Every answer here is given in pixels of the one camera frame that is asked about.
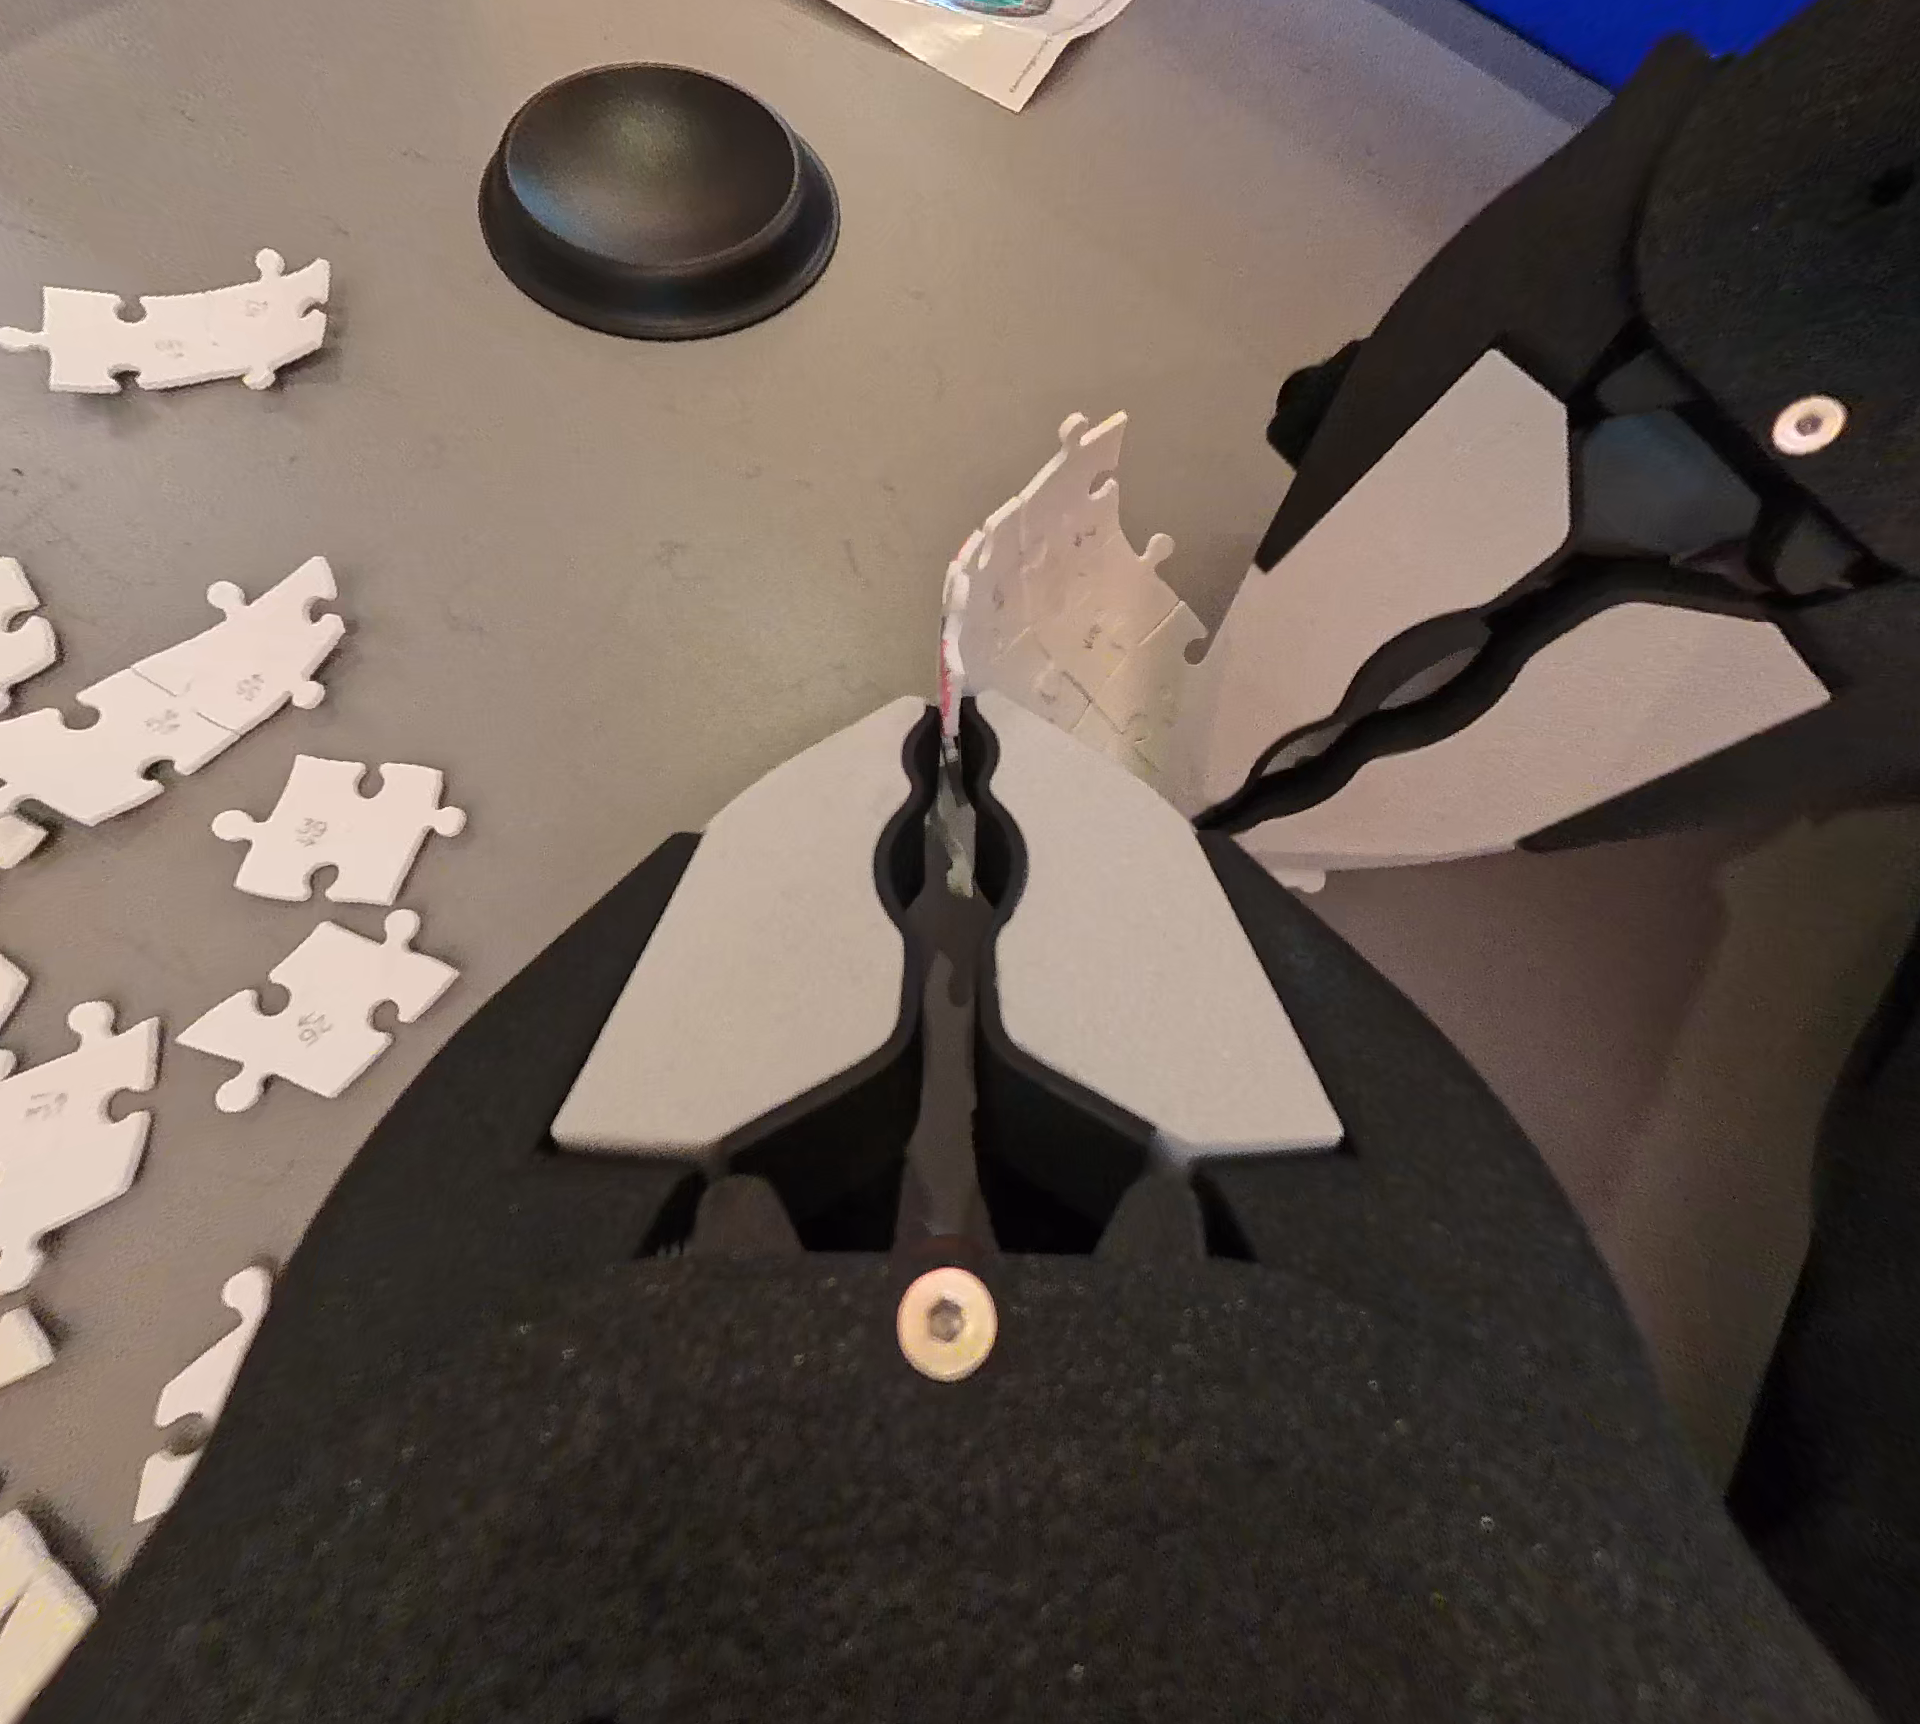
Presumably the spread of white puzzle pieces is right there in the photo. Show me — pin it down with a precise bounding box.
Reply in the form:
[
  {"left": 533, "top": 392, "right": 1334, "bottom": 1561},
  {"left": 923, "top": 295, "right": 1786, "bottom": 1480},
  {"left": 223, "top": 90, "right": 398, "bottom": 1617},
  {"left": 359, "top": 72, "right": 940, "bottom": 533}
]
[{"left": 0, "top": 247, "right": 470, "bottom": 1724}]

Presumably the curved assembled puzzle section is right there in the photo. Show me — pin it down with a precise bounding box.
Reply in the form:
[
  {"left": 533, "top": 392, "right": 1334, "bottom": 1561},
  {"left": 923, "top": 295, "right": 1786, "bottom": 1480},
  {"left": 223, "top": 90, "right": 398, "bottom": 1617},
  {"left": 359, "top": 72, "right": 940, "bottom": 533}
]
[{"left": 936, "top": 409, "right": 1213, "bottom": 781}]

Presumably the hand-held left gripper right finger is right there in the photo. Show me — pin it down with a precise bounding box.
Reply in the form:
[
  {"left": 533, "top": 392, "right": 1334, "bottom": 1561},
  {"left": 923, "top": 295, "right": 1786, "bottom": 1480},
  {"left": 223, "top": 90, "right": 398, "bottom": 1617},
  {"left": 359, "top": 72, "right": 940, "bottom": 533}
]
[{"left": 960, "top": 699, "right": 1348, "bottom": 1253}]

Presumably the black round puzzle stand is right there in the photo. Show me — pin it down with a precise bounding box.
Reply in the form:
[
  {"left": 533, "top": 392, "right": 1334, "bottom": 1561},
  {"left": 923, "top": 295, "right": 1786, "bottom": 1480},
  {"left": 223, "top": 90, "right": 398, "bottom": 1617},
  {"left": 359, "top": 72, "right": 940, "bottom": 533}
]
[{"left": 478, "top": 61, "right": 842, "bottom": 344}]

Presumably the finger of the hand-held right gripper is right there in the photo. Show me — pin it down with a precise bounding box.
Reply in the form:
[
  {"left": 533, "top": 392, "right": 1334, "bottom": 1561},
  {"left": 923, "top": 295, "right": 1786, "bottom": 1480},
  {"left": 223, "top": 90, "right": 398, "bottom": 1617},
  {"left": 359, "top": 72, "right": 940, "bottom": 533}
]
[
  {"left": 1196, "top": 602, "right": 1836, "bottom": 871},
  {"left": 1182, "top": 345, "right": 1581, "bottom": 829}
]

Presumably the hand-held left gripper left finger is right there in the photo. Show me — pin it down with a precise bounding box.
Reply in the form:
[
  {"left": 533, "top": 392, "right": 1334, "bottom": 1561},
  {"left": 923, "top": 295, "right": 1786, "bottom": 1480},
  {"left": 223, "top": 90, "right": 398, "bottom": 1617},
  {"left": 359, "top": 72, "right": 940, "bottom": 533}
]
[{"left": 548, "top": 691, "right": 963, "bottom": 1253}]

